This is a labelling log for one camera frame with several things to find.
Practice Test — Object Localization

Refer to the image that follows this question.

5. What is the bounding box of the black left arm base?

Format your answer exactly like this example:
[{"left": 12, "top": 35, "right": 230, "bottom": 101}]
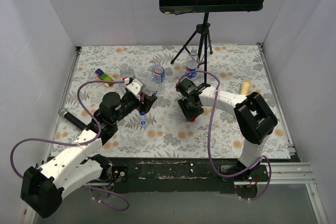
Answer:
[{"left": 108, "top": 166, "right": 128, "bottom": 183}]

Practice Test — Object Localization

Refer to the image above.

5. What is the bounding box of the floral tablecloth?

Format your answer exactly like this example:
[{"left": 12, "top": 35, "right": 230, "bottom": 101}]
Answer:
[{"left": 65, "top": 45, "right": 281, "bottom": 158}]

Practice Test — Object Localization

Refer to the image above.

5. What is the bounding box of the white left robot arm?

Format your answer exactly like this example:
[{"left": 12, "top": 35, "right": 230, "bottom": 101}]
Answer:
[{"left": 20, "top": 91, "right": 157, "bottom": 218}]

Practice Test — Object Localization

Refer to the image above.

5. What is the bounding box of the Pepsi label clear bottle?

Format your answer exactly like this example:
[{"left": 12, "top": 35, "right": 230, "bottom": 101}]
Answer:
[{"left": 185, "top": 49, "right": 199, "bottom": 79}]

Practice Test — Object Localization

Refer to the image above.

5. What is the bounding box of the blue label water bottle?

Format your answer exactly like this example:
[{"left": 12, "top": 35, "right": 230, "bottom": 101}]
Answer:
[{"left": 152, "top": 61, "right": 165, "bottom": 95}]

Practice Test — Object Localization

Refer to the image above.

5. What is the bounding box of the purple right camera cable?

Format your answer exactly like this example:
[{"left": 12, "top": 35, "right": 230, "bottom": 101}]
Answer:
[{"left": 177, "top": 70, "right": 276, "bottom": 203}]

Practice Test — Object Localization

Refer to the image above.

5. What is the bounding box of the cream toy microphone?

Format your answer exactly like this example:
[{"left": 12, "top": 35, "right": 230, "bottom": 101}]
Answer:
[{"left": 240, "top": 79, "right": 251, "bottom": 95}]

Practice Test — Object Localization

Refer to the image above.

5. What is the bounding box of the red label clear bottle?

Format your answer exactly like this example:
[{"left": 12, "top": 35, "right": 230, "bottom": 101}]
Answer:
[{"left": 143, "top": 72, "right": 159, "bottom": 97}]

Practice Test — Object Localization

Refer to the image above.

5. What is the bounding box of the white blue label bottle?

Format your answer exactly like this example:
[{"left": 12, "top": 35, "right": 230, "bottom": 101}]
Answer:
[{"left": 120, "top": 63, "right": 135, "bottom": 79}]

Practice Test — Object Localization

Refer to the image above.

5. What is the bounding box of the colourful toy block car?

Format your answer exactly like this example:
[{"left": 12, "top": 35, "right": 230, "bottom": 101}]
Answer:
[{"left": 95, "top": 68, "right": 114, "bottom": 81}]

